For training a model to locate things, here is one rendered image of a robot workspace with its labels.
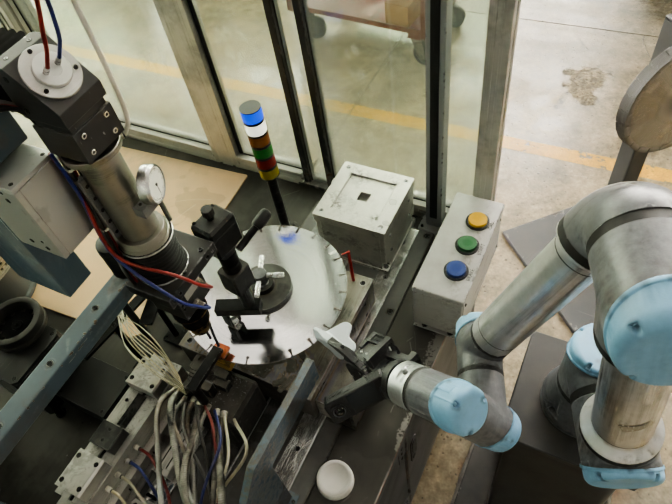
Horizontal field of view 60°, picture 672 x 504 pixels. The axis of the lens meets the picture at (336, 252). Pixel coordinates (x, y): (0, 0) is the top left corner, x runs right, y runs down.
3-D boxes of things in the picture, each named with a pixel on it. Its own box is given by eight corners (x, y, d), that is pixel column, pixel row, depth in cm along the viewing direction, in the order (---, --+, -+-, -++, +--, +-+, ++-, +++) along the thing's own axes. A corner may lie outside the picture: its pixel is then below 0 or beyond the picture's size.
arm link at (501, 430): (520, 384, 96) (481, 359, 91) (528, 451, 90) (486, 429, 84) (481, 395, 101) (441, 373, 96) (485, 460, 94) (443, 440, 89)
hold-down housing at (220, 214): (241, 269, 103) (206, 190, 87) (261, 280, 101) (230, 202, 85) (220, 291, 100) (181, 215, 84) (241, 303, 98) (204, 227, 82)
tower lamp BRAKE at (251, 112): (249, 109, 122) (246, 98, 119) (267, 114, 120) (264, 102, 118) (238, 123, 119) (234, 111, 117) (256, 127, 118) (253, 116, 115)
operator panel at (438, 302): (454, 233, 143) (457, 191, 131) (498, 245, 139) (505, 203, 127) (412, 324, 129) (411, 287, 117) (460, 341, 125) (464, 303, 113)
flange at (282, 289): (297, 302, 112) (295, 295, 110) (242, 319, 111) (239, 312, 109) (285, 259, 119) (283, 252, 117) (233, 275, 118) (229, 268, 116)
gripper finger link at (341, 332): (331, 312, 110) (367, 342, 105) (309, 333, 107) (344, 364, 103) (330, 304, 107) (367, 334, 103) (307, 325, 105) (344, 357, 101)
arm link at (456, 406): (480, 448, 83) (442, 430, 79) (429, 422, 92) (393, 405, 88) (501, 397, 85) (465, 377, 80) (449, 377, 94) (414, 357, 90)
